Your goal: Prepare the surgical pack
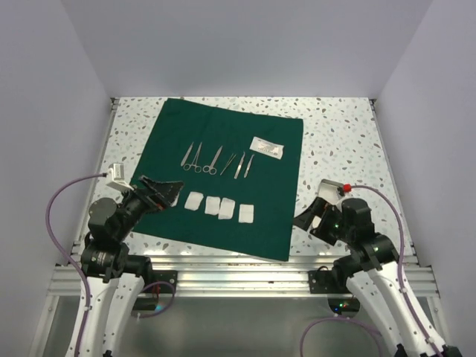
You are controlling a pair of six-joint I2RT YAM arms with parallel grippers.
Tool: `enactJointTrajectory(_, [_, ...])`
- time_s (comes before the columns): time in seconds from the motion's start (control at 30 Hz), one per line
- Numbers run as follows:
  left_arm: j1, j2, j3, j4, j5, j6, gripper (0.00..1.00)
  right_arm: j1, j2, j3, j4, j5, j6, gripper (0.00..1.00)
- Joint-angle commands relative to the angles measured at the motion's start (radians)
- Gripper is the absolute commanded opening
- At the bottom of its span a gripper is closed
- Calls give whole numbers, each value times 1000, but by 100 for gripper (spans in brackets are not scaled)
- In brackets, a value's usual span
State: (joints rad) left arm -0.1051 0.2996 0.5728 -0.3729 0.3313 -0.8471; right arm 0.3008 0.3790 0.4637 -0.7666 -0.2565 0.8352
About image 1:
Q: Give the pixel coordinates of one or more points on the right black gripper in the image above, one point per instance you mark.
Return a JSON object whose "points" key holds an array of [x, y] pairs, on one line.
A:
{"points": [[319, 207]]}

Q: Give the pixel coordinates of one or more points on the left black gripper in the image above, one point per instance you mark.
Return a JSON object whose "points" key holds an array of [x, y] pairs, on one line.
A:
{"points": [[153, 201]]}

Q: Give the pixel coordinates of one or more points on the white gauze pad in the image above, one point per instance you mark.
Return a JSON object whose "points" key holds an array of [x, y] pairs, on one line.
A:
{"points": [[246, 213], [193, 201], [212, 205], [175, 201], [226, 209]]}

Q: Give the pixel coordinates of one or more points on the white paper packet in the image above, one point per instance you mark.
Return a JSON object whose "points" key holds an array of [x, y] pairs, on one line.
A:
{"points": [[266, 148]]}

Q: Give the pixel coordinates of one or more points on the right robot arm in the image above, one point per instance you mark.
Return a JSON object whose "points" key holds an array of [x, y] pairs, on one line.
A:
{"points": [[373, 273]]}

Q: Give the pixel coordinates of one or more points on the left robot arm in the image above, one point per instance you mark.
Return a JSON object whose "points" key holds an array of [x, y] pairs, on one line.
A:
{"points": [[112, 278]]}

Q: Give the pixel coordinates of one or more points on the steel surgical scissors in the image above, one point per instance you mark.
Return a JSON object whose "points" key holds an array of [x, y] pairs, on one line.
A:
{"points": [[210, 169]]}

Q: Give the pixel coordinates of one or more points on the green surgical cloth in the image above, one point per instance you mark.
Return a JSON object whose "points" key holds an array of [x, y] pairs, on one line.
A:
{"points": [[271, 185]]}

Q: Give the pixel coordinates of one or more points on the steel hemostat clamp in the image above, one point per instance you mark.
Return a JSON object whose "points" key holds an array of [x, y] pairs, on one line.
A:
{"points": [[194, 164]]}

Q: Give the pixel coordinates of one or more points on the curved steel tweezers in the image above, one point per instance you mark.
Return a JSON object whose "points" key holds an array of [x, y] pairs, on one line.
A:
{"points": [[239, 166]]}

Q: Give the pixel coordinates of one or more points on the thin steel tweezers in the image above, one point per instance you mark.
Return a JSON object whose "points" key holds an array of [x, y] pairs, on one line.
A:
{"points": [[228, 163]]}

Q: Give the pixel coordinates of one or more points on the short steel tweezers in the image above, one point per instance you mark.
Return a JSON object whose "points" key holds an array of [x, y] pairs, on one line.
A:
{"points": [[248, 167]]}

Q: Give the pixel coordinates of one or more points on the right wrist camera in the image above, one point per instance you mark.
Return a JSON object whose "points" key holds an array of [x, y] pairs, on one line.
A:
{"points": [[334, 189]]}

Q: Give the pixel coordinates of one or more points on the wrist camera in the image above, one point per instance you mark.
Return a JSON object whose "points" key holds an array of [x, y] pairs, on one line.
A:
{"points": [[334, 189], [115, 178]]}

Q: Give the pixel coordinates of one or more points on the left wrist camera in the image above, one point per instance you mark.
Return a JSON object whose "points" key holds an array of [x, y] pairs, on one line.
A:
{"points": [[115, 178]]}

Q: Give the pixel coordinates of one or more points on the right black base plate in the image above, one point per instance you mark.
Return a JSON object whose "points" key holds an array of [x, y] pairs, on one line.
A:
{"points": [[324, 283]]}

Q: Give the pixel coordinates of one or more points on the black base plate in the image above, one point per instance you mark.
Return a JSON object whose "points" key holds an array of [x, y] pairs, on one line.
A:
{"points": [[324, 283], [159, 282]]}

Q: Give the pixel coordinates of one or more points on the aluminium rail frame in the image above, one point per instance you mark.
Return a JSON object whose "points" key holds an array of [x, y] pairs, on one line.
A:
{"points": [[341, 157]]}

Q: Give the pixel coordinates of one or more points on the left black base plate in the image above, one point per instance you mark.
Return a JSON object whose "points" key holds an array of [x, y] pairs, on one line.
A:
{"points": [[159, 282]]}

